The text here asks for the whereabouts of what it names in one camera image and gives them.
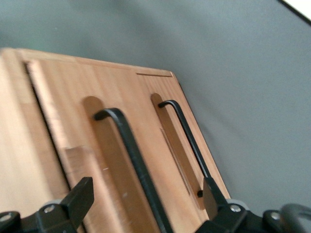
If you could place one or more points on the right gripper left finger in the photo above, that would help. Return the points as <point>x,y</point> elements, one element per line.
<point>68,208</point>

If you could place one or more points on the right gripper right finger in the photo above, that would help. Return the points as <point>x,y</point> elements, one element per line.
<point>218,218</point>

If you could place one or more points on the large black hex key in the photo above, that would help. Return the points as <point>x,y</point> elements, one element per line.
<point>136,155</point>

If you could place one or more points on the light wooden drawer cabinet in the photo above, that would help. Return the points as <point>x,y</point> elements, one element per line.
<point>14,121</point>

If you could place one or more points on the wooden closed drawer front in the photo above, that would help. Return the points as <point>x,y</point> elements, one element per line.
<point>167,97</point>

